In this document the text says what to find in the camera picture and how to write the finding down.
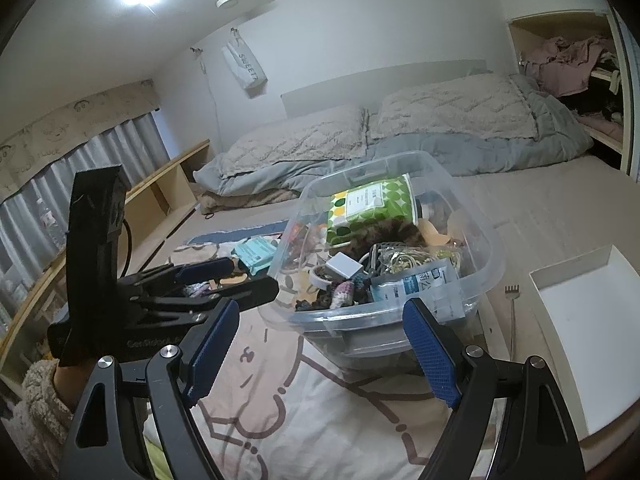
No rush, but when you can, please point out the blue white plastic packet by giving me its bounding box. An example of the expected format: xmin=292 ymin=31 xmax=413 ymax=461
xmin=370 ymin=259 xmax=465 ymax=323

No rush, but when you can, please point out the left hand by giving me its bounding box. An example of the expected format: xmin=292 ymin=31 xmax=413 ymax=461
xmin=52 ymin=360 xmax=96 ymax=413

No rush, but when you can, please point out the teal box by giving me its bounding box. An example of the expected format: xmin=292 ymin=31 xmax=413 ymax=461
xmin=232 ymin=236 xmax=277 ymax=275

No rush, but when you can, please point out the wooden low shelf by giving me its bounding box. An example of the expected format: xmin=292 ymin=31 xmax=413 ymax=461
xmin=1 ymin=141 xmax=209 ymax=398

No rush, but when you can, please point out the plastic water bottle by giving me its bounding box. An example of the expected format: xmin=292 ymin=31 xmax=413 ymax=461
xmin=37 ymin=198 xmax=65 ymax=249

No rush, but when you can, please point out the clear plastic storage bin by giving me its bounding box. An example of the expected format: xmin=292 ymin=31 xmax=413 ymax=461
xmin=259 ymin=152 xmax=506 ymax=370

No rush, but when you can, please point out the white tray box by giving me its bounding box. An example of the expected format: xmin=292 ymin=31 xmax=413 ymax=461
xmin=529 ymin=245 xmax=639 ymax=440

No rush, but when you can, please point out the green dotted tissue pack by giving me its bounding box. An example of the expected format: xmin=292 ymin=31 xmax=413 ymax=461
xmin=326 ymin=174 xmax=418 ymax=247

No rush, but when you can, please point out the white hanging bag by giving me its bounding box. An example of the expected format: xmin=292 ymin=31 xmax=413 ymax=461
xmin=221 ymin=27 xmax=268 ymax=96

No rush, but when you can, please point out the grey beige quilt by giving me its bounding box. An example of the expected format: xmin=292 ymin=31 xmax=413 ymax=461
xmin=193 ymin=73 xmax=592 ymax=211

